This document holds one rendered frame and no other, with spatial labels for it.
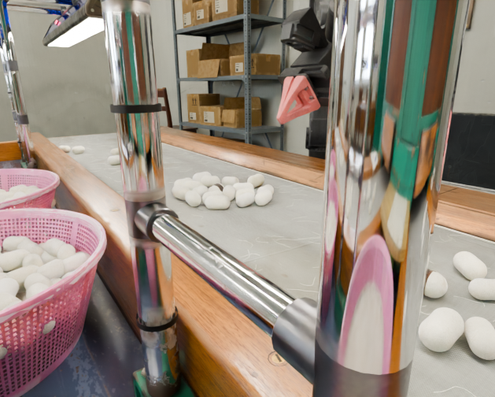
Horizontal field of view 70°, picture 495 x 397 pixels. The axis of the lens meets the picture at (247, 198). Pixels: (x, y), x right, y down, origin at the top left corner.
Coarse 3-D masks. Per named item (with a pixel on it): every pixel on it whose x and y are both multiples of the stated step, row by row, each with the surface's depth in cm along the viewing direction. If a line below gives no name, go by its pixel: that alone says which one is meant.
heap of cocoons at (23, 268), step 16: (16, 240) 41; (48, 240) 41; (0, 256) 37; (16, 256) 37; (32, 256) 37; (48, 256) 39; (64, 256) 38; (80, 256) 37; (0, 272) 36; (16, 272) 34; (32, 272) 34; (48, 272) 35; (64, 272) 36; (0, 288) 31; (16, 288) 32; (32, 288) 31; (0, 304) 29; (0, 352) 25
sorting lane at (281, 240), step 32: (96, 160) 88; (192, 160) 86; (256, 192) 60; (288, 192) 59; (320, 192) 59; (192, 224) 46; (224, 224) 46; (256, 224) 46; (288, 224) 46; (320, 224) 46; (256, 256) 37; (288, 256) 37; (448, 256) 37; (480, 256) 37; (288, 288) 31; (448, 288) 31; (416, 352) 24; (448, 352) 24; (416, 384) 21; (448, 384) 21; (480, 384) 21
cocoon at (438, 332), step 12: (432, 312) 25; (444, 312) 24; (456, 312) 24; (420, 324) 24; (432, 324) 23; (444, 324) 23; (456, 324) 24; (420, 336) 24; (432, 336) 23; (444, 336) 23; (456, 336) 23; (432, 348) 23; (444, 348) 23
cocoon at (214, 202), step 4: (212, 196) 51; (216, 196) 51; (220, 196) 51; (224, 196) 51; (208, 200) 51; (212, 200) 50; (216, 200) 50; (220, 200) 50; (224, 200) 50; (228, 200) 51; (208, 204) 51; (212, 204) 50; (216, 204) 50; (220, 204) 50; (224, 204) 50; (228, 204) 51; (208, 208) 51; (212, 208) 51; (216, 208) 51; (220, 208) 51; (224, 208) 51
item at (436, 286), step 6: (432, 276) 29; (438, 276) 29; (432, 282) 29; (438, 282) 29; (444, 282) 29; (426, 288) 29; (432, 288) 29; (438, 288) 29; (444, 288) 29; (426, 294) 29; (432, 294) 29; (438, 294) 29; (444, 294) 29
